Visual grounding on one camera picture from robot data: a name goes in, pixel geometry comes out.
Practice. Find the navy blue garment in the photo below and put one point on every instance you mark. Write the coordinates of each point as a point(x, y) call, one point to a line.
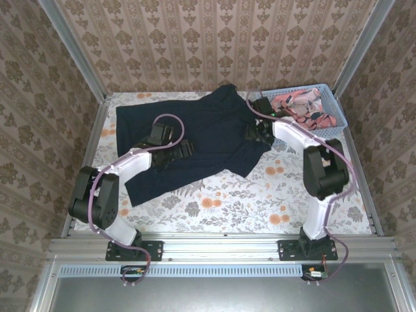
point(208, 130)

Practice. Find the pink patterned garment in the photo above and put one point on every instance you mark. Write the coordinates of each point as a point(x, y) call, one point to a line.
point(302, 109)

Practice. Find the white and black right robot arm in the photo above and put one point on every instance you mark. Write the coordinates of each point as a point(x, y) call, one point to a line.
point(321, 175)

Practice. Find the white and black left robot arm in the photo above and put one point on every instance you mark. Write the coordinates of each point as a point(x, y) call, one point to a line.
point(104, 201)

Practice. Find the floral patterned table cover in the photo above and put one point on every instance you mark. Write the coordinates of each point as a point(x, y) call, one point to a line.
point(227, 208)

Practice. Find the light blue plastic basket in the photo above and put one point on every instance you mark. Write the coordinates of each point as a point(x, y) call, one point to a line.
point(334, 110)

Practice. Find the grey metal panel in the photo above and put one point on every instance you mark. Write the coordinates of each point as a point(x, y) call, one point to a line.
point(221, 295)

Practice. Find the aluminium table side rail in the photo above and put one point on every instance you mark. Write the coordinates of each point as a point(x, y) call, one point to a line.
point(97, 130)
point(367, 195)

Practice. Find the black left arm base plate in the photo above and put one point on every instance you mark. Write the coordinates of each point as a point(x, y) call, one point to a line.
point(152, 250)

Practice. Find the wide aluminium base rail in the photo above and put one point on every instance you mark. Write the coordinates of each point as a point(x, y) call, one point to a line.
point(221, 247)

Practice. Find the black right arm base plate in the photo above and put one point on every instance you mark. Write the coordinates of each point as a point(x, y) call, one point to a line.
point(287, 250)

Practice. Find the aluminium frame post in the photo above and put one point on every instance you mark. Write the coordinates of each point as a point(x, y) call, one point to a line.
point(360, 48)
point(74, 48)

